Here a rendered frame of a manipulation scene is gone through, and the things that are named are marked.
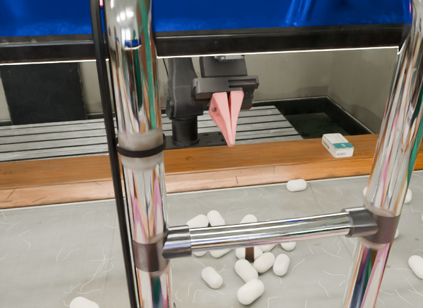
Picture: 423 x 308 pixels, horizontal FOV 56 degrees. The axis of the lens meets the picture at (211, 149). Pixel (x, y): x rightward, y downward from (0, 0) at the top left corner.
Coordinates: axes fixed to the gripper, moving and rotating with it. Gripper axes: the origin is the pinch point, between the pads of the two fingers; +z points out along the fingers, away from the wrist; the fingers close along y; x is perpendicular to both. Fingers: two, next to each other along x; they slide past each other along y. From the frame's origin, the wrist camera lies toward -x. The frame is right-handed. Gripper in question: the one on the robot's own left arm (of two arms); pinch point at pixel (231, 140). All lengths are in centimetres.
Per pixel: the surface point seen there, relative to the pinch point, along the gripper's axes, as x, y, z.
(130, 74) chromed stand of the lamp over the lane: -38.9, -12.5, 11.8
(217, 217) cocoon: 2.8, -3.2, 10.8
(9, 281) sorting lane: 0.7, -30.9, 16.5
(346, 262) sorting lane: -1.9, 12.7, 19.4
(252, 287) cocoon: -6.0, -1.4, 21.1
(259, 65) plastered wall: 164, 61, -116
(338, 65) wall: 160, 113, -111
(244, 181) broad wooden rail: 10.9, 3.6, 3.5
